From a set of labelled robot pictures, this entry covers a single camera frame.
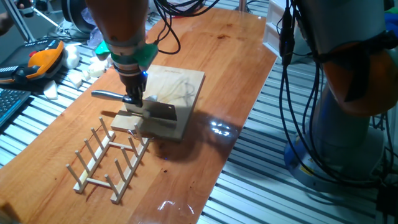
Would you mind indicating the aluminium frame strut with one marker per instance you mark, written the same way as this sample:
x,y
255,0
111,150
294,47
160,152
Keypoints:
x,y
243,5

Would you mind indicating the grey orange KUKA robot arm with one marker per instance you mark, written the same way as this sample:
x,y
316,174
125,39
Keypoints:
x,y
345,28

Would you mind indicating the wooden peg dish rack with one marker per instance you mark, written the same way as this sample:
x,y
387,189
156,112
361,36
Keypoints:
x,y
93,164

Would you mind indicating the white plastic box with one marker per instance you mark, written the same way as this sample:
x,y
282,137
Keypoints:
x,y
273,34

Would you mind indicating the light wooden cutting board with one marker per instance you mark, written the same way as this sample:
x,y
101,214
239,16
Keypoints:
x,y
183,77

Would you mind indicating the thin grey metal rod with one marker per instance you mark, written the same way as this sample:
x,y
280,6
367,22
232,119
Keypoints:
x,y
43,17

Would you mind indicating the steel cleaver knife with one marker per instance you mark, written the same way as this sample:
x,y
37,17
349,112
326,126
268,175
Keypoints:
x,y
161,112

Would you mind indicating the black round object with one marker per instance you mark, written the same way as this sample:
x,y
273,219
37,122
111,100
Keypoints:
x,y
74,15

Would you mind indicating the black computer keyboard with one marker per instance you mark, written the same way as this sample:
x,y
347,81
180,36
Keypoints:
x,y
11,102

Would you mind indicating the large varnished wooden board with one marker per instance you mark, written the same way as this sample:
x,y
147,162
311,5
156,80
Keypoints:
x,y
202,62

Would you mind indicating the orange black teach pendant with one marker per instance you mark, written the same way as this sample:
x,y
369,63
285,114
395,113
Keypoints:
x,y
43,59

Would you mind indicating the large white radish chunk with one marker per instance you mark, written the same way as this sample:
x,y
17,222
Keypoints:
x,y
71,57

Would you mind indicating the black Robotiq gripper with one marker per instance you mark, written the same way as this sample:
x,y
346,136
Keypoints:
x,y
134,83

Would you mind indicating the grey metal stand leg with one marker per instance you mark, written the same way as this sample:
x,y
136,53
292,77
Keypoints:
x,y
18,21

